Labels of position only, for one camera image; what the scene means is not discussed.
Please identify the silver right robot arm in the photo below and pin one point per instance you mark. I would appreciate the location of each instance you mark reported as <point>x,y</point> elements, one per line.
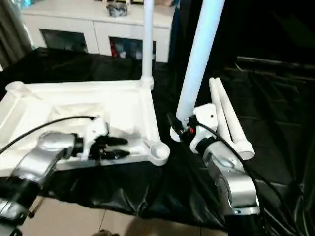
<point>229,177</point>

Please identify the black glossy mat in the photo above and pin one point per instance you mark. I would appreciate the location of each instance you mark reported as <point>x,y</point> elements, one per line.
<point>123,186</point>

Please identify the long black bar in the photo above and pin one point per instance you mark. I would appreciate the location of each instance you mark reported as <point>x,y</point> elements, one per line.
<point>275,61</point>

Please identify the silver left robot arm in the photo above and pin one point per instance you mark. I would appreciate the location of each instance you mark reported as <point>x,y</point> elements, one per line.
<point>41,157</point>

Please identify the white cabinet with glass doors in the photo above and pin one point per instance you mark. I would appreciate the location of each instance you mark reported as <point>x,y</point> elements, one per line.
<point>93,27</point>

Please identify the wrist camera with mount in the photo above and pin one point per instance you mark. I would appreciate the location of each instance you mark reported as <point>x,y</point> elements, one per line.
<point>205,118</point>
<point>94,127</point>

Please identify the white plastic table leg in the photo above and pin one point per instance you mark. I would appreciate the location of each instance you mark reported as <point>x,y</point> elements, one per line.
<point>233,118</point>
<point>199,61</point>
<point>216,98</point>
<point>147,37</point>

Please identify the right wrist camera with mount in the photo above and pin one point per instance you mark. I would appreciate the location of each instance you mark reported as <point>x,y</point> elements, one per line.
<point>205,118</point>

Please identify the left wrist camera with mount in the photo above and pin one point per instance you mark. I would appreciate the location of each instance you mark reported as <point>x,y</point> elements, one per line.
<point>94,127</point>

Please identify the dark left robot foot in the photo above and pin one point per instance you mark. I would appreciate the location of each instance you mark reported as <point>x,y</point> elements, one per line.
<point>105,233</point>

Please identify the grey curtain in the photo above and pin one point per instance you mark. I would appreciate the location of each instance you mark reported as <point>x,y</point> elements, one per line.
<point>12,29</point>

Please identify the dark object on cabinet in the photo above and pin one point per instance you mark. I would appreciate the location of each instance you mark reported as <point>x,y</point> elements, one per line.
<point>116,10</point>

